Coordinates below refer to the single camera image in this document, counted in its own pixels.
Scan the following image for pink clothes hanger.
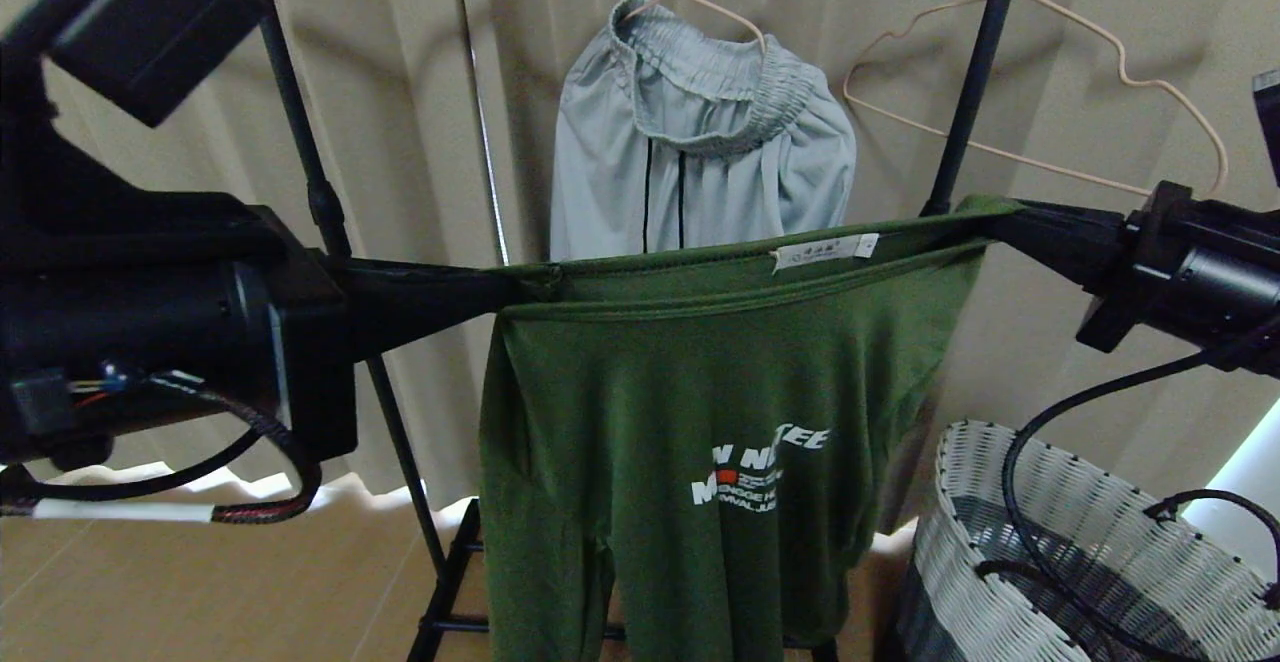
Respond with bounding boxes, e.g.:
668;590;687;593
625;0;769;53
843;0;1229;201

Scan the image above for white laundry basket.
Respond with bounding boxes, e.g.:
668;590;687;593
895;420;1280;662

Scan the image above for pale grey shorts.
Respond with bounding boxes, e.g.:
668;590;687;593
548;0;859;263

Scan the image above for green garment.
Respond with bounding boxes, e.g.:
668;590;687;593
478;195;1021;662

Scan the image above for black clothes rack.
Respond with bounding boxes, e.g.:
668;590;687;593
235;0;1031;662

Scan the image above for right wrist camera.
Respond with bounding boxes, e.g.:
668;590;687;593
1252;67;1280;188

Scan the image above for beige curtain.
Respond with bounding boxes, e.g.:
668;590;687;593
0;0;1280;543

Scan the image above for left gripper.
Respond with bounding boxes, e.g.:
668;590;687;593
0;204;359;463

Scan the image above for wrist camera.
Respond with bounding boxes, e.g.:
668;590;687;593
0;0;273;243
1252;67;1280;188

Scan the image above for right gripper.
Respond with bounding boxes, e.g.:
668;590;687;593
1075;180;1280;375

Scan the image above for black cable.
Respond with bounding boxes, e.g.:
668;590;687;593
0;427;263;503
1002;335;1280;662

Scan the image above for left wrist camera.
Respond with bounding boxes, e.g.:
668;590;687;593
0;0;273;243

